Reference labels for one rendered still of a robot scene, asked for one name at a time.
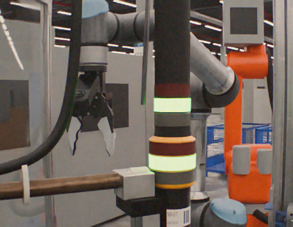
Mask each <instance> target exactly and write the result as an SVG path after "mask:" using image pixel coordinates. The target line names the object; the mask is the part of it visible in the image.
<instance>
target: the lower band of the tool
mask: <svg viewBox="0 0 293 227"><path fill-rule="evenodd" d="M149 141H151V142H159V143H186V142H193V141H195V138H194V137H193V136H188V137H157V136H154V135H153V136H152V137H151V138H149ZM150 155H151V156H157V157H188V156H194V155H195V154H192V155H185V156H159V155H153V154H150ZM149 168H150V167H149ZM150 169H152V170H156V171H160V172H185V171H188V170H193V169H195V167H194V168H191V169H187V170H181V171H163V170H158V169H153V168H150ZM194 183H195V181H193V182H191V183H187V184H183V185H161V184H157V183H155V187H157V188H162V189H182V188H188V187H190V186H192V185H193V184H194Z"/></svg>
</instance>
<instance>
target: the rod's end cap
mask: <svg viewBox="0 0 293 227"><path fill-rule="evenodd" d="M127 171H128V172H137V173H138V172H144V171H145V172H149V171H150V170H149V169H148V167H146V166H143V167H136V168H128V169H127Z"/></svg>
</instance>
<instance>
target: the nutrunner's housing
mask: <svg viewBox="0 0 293 227"><path fill-rule="evenodd" d="M155 194H156V195H158V196H160V197H161V198H162V199H163V213H161V214H160V227H190V205H191V186H190V187H188V188H182V189H162V188H157V187H155Z"/></svg>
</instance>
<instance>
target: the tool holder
mask: <svg viewBox="0 0 293 227"><path fill-rule="evenodd" d="M114 172H119V177H120V187H119V188H117V189H112V190H113V193H114V194H116V206H117V207H118V208H119V209H121V210H122V211H123V212H125V213H126V214H128V216H130V225H131V227H160V214H161V213H163V199H162V198H161V197H160V196H158V195H156V194H155V173H152V172H150V171H149V172H145V171H144V172H138V173H137V172H128V171H127V169H118V170H112V173H114Z"/></svg>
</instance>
